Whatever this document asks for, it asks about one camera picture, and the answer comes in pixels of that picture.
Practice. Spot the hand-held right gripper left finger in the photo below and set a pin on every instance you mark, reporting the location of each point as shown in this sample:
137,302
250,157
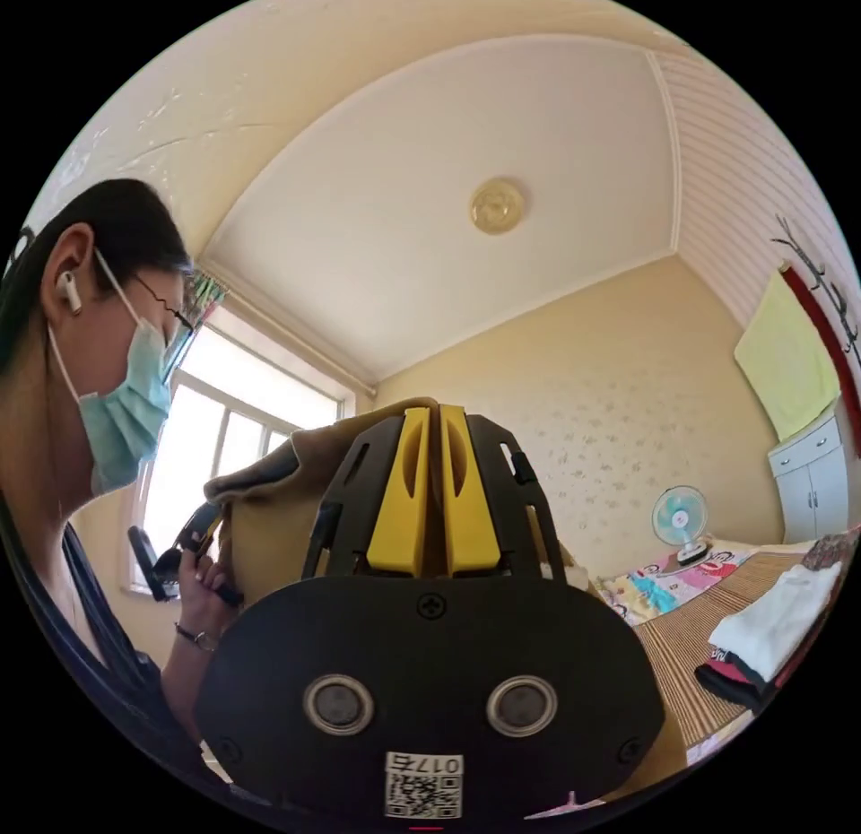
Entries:
393,511

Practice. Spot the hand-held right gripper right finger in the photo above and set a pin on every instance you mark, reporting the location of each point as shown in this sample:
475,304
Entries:
474,518

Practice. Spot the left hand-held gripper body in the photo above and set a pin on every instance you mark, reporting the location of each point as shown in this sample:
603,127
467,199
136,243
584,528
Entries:
192,535

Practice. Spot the yellow long sleeve shirt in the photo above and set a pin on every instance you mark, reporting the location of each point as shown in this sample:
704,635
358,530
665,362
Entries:
269,538

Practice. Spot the person's left forearm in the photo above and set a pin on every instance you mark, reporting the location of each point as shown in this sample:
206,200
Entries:
185,686

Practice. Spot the person's left hand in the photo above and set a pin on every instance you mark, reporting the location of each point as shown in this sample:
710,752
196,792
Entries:
212,598

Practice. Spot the window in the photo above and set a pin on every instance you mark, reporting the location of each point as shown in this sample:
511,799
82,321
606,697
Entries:
229,437

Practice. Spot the small blue table fan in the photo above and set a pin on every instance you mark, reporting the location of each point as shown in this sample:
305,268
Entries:
678,516

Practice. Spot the person's body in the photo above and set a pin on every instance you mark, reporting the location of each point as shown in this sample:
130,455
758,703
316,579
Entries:
101,323

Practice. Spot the colourful curtain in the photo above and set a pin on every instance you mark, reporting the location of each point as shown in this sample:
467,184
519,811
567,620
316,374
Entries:
207,296

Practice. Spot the bed with woven mat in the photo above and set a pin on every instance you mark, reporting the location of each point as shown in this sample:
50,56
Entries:
679,652

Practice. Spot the round golden ceiling lamp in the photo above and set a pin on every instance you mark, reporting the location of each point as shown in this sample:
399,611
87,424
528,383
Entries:
498,205

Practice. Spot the pile of clothes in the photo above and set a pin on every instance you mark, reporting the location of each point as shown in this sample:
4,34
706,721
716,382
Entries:
773,619

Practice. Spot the white cupboard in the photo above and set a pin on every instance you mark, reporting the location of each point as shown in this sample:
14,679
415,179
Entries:
810,484

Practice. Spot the light green hanging cloth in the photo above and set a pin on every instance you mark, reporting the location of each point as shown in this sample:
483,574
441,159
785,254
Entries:
787,356

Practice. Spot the floral pillow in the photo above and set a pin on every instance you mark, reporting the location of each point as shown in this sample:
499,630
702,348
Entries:
834,551

